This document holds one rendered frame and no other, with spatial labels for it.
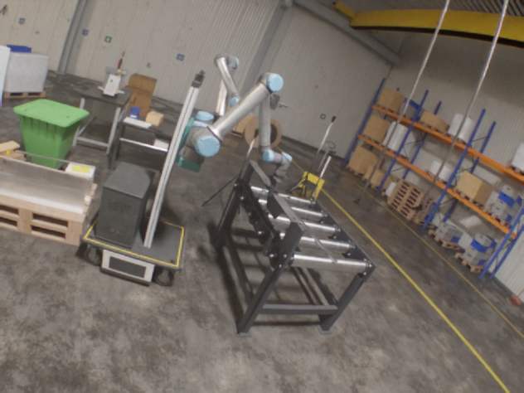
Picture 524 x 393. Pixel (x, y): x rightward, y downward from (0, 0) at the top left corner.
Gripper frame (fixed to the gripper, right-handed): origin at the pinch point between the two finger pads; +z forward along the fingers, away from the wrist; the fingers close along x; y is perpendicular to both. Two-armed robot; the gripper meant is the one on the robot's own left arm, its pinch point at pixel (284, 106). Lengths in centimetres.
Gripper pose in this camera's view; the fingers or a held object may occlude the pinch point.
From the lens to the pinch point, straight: 255.4
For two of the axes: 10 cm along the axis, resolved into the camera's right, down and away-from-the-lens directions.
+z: 8.8, 2.1, 4.3
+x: -3.8, 8.6, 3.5
